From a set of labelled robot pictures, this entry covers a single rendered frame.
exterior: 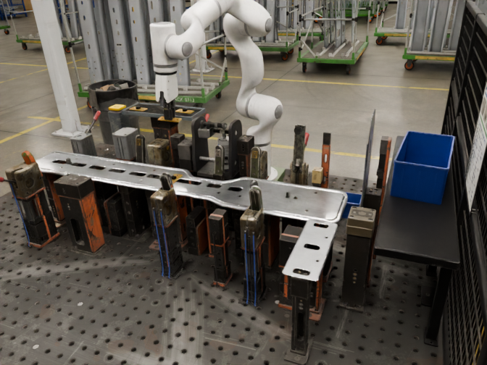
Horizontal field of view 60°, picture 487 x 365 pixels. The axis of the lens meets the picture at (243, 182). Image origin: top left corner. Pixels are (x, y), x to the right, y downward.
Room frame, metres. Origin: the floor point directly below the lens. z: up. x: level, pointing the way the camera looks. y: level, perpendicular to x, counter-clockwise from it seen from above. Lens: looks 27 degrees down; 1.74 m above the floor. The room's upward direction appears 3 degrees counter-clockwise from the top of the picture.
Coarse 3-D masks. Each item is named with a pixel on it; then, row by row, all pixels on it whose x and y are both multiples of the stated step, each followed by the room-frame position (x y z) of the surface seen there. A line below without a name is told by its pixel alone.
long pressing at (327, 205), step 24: (48, 168) 1.65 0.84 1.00; (72, 168) 1.64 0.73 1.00; (120, 168) 1.62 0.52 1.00; (144, 168) 1.61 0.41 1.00; (168, 168) 1.59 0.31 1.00; (192, 192) 1.38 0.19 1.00; (216, 192) 1.37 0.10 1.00; (240, 192) 1.36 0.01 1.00; (264, 192) 1.35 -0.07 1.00; (288, 192) 1.34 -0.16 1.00; (312, 192) 1.34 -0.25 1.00; (336, 192) 1.33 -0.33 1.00; (288, 216) 1.19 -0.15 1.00; (312, 216) 1.17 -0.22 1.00; (336, 216) 1.17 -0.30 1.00
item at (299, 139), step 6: (300, 126) 1.46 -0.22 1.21; (294, 132) 1.43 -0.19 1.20; (300, 132) 1.42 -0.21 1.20; (294, 138) 1.45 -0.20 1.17; (300, 138) 1.45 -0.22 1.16; (294, 144) 1.45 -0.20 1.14; (300, 144) 1.45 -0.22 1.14; (294, 150) 1.44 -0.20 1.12; (300, 150) 1.44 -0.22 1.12; (294, 156) 1.44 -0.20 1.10; (300, 156) 1.44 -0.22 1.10; (294, 162) 1.44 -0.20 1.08; (300, 162) 1.43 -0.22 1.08; (294, 168) 1.43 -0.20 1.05; (300, 168) 1.42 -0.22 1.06
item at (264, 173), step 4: (264, 152) 1.56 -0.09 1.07; (264, 156) 1.53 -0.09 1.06; (260, 160) 1.51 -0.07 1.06; (264, 160) 1.53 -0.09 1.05; (260, 164) 1.51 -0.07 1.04; (264, 164) 1.53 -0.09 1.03; (260, 168) 1.51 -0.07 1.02; (264, 168) 1.53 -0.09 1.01; (260, 172) 1.51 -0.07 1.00; (264, 172) 1.53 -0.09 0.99; (260, 176) 1.51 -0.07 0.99; (264, 176) 1.53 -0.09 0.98; (268, 176) 1.57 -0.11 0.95
